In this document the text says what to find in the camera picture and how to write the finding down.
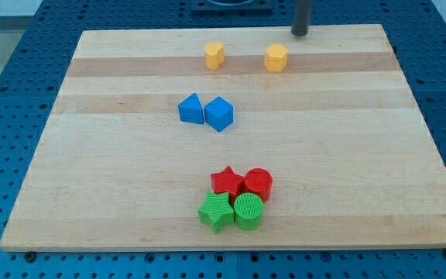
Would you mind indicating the red star block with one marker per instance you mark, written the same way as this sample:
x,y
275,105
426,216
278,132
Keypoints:
x,y
227,181

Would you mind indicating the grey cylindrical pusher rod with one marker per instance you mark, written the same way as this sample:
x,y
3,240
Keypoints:
x,y
301,17

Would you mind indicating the red cylinder block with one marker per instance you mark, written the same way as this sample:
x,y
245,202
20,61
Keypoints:
x,y
259,182

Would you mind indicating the green cylinder block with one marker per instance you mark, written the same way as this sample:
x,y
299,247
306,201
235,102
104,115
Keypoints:
x,y
248,209

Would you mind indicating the yellow hexagon block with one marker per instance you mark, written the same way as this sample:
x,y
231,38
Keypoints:
x,y
276,57

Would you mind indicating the blue cube block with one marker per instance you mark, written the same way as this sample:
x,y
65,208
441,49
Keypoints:
x,y
219,114

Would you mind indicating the yellow heart block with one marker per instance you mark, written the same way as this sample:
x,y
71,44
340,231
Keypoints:
x,y
214,55

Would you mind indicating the blue triangle block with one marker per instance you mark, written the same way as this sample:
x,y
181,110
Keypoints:
x,y
190,110

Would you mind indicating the green star block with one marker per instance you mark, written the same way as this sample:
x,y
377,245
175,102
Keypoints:
x,y
216,211

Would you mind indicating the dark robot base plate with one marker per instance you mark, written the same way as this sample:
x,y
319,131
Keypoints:
x,y
204,6

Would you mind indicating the wooden board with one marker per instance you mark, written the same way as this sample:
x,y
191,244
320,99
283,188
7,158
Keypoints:
x,y
354,165

